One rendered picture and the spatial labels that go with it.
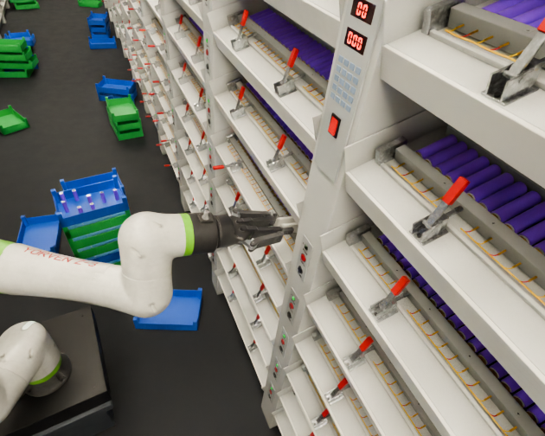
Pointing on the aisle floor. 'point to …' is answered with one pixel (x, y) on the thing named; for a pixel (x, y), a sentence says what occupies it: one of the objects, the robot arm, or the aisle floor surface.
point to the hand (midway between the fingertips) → (289, 224)
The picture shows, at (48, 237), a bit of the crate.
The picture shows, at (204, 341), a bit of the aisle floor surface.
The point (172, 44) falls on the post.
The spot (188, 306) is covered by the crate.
